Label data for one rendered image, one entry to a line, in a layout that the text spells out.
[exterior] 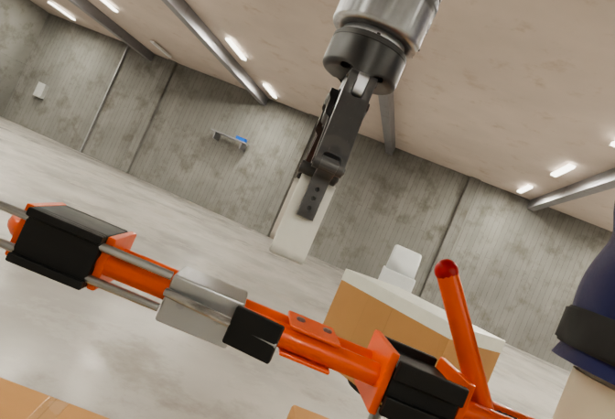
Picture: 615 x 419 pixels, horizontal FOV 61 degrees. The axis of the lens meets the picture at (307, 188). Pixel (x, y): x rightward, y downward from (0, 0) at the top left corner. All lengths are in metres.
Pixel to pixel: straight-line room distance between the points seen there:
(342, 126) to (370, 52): 0.09
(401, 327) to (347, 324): 0.28
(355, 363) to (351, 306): 1.81
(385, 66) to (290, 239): 0.18
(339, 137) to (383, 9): 0.13
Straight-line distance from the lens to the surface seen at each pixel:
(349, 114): 0.42
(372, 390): 0.52
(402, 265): 8.48
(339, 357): 0.50
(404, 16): 0.49
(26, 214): 0.51
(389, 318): 2.18
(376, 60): 0.48
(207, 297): 0.49
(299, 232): 0.42
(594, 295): 0.61
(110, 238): 0.50
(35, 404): 1.42
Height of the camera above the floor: 1.19
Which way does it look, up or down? 2 degrees up
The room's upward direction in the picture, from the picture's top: 23 degrees clockwise
